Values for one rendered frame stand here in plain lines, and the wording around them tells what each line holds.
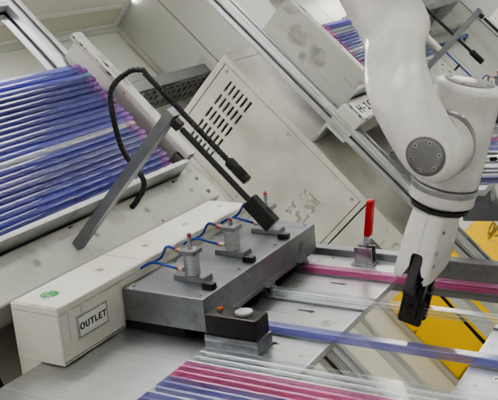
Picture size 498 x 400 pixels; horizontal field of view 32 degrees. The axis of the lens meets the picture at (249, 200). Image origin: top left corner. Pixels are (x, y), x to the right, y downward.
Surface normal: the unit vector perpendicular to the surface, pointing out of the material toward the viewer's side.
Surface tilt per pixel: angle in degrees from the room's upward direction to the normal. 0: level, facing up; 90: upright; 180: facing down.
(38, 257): 90
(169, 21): 90
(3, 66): 90
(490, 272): 90
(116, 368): 46
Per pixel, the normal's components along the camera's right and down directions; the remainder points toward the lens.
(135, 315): -0.49, 0.27
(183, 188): 0.54, -0.65
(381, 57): -0.71, -0.45
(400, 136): -0.66, 0.32
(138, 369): -0.08, -0.96
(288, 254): 0.87, 0.07
